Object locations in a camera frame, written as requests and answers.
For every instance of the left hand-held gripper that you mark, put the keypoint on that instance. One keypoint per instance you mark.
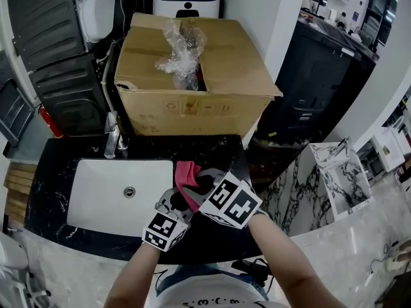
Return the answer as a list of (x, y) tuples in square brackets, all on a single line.
[(165, 233)]

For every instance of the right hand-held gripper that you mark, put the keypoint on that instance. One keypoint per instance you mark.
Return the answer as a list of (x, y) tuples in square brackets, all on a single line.
[(232, 201)]

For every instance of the pink cloth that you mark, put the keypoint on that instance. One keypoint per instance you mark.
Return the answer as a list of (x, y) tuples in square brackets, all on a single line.
[(185, 174)]

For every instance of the person's right forearm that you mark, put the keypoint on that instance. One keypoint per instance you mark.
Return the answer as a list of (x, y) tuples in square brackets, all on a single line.
[(285, 265)]

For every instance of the person's left forearm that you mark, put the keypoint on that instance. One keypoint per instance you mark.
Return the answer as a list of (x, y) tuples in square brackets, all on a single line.
[(133, 281)]

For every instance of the chrome sink drain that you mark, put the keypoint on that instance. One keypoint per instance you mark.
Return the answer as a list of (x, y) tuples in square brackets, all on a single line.
[(129, 191)]

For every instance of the person's blue jeans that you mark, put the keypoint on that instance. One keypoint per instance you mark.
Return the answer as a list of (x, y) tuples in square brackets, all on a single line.
[(192, 276)]

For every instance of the white rectangular sink basin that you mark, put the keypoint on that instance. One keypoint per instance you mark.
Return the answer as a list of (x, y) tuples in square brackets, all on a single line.
[(109, 201)]

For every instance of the person's white printed shirt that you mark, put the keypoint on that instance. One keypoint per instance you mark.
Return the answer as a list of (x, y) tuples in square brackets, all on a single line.
[(212, 292)]

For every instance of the chrome faucet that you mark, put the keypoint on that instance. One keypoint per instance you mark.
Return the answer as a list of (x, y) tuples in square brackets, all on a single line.
[(112, 136)]

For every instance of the large cardboard box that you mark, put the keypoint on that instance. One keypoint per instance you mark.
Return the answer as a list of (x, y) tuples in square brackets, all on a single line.
[(192, 85)]

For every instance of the marble pattern vanity cabinet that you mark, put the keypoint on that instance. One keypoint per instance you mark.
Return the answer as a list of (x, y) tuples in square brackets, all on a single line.
[(345, 178)]

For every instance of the clear plastic wrap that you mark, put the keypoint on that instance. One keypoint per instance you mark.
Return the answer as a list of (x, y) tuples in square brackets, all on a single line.
[(183, 50)]

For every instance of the black cabinet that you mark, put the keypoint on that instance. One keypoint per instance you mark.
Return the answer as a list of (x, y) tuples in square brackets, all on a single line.
[(318, 82)]

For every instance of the black ribbed machine panel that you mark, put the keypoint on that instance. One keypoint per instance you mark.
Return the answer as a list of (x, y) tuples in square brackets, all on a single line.
[(48, 14), (70, 98)]

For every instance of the red fire extinguisher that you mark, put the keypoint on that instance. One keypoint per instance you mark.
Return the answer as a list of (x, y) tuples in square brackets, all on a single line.
[(50, 123)]

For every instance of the white cabinet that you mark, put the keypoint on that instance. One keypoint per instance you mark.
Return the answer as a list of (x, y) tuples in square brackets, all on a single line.
[(387, 148)]

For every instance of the stack of wooden boards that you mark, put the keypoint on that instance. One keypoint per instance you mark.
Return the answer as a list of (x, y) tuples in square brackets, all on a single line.
[(19, 191)]

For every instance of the white and black appliance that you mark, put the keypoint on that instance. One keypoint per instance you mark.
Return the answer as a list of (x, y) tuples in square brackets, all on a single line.
[(186, 0)]

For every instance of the white ceramic fixture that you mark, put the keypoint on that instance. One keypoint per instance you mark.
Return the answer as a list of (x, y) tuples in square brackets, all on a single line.
[(96, 8)]

